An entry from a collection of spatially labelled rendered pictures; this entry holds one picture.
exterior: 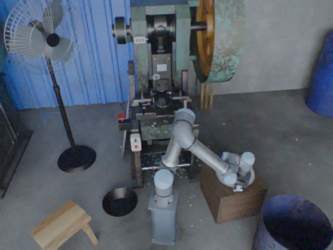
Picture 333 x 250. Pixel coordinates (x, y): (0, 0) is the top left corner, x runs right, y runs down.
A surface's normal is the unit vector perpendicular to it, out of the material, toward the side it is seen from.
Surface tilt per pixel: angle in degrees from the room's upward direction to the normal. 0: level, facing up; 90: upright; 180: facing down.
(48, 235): 0
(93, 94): 90
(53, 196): 0
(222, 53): 95
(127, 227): 0
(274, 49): 90
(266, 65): 90
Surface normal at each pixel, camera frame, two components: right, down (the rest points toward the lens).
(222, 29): 0.11, 0.37
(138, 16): 0.07, -0.11
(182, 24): 0.11, 0.62
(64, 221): -0.01, -0.78
